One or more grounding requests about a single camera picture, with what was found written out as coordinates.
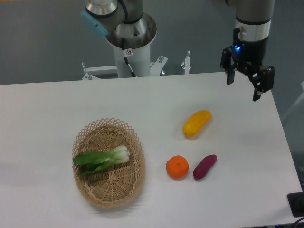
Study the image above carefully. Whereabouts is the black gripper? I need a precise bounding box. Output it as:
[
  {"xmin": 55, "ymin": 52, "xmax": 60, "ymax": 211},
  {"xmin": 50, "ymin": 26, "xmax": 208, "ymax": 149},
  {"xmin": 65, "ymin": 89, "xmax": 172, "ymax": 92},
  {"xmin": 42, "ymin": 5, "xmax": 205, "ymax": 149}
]
[{"xmin": 220, "ymin": 38, "xmax": 275, "ymax": 102}]

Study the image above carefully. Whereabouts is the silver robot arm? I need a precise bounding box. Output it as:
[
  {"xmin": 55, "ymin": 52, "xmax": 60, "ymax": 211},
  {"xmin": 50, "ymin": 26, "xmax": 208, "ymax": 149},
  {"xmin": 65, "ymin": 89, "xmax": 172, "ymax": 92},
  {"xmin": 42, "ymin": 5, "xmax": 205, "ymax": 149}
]
[{"xmin": 80, "ymin": 0, "xmax": 275, "ymax": 101}]

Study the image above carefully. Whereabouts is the woven wicker basket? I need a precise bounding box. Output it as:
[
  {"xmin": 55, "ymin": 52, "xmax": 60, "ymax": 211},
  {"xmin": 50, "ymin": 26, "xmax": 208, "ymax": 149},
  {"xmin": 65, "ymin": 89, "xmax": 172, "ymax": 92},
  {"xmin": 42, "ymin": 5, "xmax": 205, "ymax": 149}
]
[{"xmin": 72, "ymin": 118, "xmax": 145, "ymax": 209}]

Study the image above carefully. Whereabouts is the yellow mango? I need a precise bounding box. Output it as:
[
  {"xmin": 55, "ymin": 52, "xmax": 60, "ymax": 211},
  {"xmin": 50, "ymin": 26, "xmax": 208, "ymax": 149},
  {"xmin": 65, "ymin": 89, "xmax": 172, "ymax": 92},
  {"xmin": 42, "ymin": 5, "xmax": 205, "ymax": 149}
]
[{"xmin": 182, "ymin": 110, "xmax": 212, "ymax": 137}]

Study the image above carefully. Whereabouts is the purple sweet potato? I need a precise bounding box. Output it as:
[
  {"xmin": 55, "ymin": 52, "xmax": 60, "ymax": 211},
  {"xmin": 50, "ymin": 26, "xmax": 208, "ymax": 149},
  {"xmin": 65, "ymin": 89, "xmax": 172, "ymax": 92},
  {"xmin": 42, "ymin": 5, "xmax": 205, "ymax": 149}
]
[{"xmin": 193, "ymin": 154, "xmax": 218, "ymax": 180}]

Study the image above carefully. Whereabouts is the orange tangerine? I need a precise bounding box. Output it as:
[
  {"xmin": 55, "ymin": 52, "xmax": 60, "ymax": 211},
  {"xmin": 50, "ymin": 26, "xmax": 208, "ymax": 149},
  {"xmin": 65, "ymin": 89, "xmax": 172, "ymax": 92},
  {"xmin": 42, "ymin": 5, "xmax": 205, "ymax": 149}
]
[{"xmin": 166, "ymin": 155, "xmax": 189, "ymax": 180}]

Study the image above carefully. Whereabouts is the black box at table edge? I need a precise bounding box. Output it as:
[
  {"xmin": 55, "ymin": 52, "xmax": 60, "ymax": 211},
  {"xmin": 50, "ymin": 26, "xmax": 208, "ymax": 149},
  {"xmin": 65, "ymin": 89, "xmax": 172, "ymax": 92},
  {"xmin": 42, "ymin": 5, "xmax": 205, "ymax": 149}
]
[{"xmin": 287, "ymin": 192, "xmax": 304, "ymax": 217}]

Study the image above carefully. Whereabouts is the green bok choy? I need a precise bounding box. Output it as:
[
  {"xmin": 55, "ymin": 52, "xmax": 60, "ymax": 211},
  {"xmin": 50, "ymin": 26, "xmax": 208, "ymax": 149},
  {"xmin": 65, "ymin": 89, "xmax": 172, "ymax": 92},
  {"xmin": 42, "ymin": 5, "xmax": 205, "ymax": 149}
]
[{"xmin": 73, "ymin": 145, "xmax": 130, "ymax": 175}]

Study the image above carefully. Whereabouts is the white metal mounting frame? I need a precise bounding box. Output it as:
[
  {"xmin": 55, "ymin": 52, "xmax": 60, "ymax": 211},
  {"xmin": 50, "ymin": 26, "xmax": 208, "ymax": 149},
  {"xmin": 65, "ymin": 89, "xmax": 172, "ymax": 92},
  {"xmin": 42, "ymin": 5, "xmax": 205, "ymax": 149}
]
[{"xmin": 82, "ymin": 50, "xmax": 191, "ymax": 80}]

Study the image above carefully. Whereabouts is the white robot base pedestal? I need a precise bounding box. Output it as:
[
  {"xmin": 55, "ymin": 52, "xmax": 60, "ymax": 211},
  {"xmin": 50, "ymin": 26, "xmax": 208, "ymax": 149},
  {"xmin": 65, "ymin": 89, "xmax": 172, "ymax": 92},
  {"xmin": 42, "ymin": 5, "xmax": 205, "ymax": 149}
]
[{"xmin": 113, "ymin": 44, "xmax": 151, "ymax": 78}]

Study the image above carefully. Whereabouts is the black cable on pedestal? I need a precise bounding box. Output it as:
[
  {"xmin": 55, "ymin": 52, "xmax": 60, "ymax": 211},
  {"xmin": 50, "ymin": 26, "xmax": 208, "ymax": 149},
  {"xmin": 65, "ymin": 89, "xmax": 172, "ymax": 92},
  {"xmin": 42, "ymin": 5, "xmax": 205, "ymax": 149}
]
[{"xmin": 121, "ymin": 38, "xmax": 137, "ymax": 78}]

